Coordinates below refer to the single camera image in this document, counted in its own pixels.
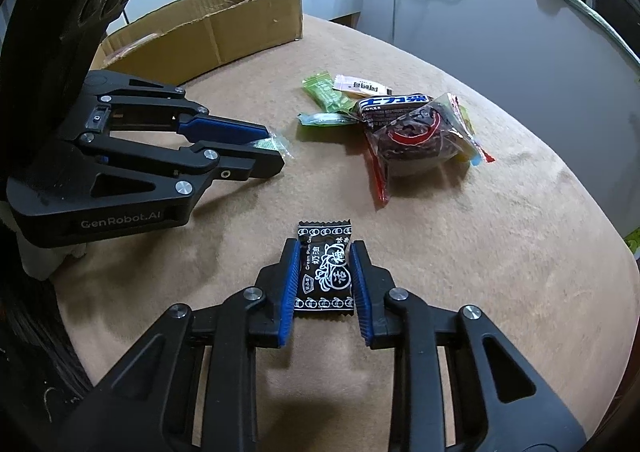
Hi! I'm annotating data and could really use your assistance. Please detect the yellow wrapped candy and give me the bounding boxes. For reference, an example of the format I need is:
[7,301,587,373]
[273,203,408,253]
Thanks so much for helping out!
[452,102,486,168]

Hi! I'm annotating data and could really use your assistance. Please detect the small white sachet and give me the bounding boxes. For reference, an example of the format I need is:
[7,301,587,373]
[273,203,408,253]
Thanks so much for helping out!
[332,74,382,98]

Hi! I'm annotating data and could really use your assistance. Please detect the white plastic bag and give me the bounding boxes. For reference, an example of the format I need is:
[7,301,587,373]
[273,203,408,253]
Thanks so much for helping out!
[17,232,88,280]

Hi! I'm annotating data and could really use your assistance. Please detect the clear blue candy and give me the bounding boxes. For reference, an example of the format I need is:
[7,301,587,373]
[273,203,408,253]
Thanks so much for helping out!
[252,129,296,163]

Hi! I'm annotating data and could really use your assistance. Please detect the large red-edged clear snack bag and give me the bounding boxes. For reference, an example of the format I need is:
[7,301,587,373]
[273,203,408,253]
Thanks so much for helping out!
[362,92,496,208]

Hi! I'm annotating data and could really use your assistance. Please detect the striped cloth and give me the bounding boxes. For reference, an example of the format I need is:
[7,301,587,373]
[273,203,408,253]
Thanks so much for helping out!
[0,279,96,452]

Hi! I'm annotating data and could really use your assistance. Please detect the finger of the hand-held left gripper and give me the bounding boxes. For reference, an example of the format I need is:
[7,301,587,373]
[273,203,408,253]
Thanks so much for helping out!
[99,72,272,146]
[77,131,287,228]

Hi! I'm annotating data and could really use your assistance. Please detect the green candy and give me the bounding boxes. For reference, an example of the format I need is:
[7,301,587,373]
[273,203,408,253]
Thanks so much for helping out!
[297,111,361,128]

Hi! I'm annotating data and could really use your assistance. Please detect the black white-print candy packet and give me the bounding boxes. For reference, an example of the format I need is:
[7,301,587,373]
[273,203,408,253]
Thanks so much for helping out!
[292,219,357,318]

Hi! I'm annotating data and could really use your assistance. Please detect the light green snack packet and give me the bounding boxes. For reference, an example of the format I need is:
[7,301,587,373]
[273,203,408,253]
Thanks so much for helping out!
[301,73,356,114]

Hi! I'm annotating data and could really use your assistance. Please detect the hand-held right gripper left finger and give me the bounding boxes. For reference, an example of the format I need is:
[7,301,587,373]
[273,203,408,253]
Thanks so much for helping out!
[60,238,301,452]

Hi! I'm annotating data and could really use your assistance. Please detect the dark blue chocolate bar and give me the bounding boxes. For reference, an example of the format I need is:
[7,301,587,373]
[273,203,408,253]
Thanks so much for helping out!
[357,92,436,125]

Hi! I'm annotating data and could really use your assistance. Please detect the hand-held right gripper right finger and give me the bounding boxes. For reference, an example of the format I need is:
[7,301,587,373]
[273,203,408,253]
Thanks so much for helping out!
[348,241,586,452]

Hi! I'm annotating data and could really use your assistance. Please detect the cardboard box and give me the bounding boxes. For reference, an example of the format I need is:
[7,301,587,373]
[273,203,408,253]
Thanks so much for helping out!
[90,0,304,83]

